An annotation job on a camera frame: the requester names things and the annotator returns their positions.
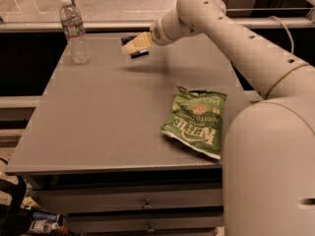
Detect black bag on floor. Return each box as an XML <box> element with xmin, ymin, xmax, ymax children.
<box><xmin>0</xmin><ymin>158</ymin><xmax>32</xmax><ymax>236</ymax></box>

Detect grey metal railing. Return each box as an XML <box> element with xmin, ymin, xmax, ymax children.
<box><xmin>0</xmin><ymin>0</ymin><xmax>315</xmax><ymax>34</ymax></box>

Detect drawer knob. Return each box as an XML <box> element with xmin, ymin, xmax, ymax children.
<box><xmin>142</xmin><ymin>199</ymin><xmax>153</xmax><ymax>210</ymax></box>
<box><xmin>146</xmin><ymin>223</ymin><xmax>155</xmax><ymax>234</ymax></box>

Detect grey drawer cabinet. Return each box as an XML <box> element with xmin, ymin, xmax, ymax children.
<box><xmin>6</xmin><ymin>33</ymin><xmax>249</xmax><ymax>236</ymax></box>

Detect lower drawer knob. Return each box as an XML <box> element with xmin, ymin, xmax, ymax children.
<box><xmin>146</xmin><ymin>223</ymin><xmax>155</xmax><ymax>234</ymax></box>

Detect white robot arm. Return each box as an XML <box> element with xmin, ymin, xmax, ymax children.
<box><xmin>123</xmin><ymin>0</ymin><xmax>315</xmax><ymax>236</ymax></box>

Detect clutter items on floor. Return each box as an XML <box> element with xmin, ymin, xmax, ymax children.
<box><xmin>23</xmin><ymin>198</ymin><xmax>73</xmax><ymax>236</ymax></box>

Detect upper drawer knob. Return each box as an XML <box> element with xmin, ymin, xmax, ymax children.
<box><xmin>142</xmin><ymin>199</ymin><xmax>153</xmax><ymax>210</ymax></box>

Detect white cable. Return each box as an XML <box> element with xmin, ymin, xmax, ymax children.
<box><xmin>268</xmin><ymin>15</ymin><xmax>295</xmax><ymax>55</ymax></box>

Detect green kettle chips bag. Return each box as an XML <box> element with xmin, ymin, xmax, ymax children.
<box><xmin>160</xmin><ymin>86</ymin><xmax>226</xmax><ymax>159</ymax></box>

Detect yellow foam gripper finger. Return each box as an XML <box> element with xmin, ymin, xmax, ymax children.
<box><xmin>122</xmin><ymin>32</ymin><xmax>153</xmax><ymax>54</ymax></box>

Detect clear plastic water bottle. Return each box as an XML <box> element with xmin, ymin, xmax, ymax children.
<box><xmin>59</xmin><ymin>0</ymin><xmax>91</xmax><ymax>64</ymax></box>

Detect dark blue rxbar wrapper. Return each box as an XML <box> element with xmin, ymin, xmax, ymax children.
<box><xmin>121</xmin><ymin>35</ymin><xmax>148</xmax><ymax>59</ymax></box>

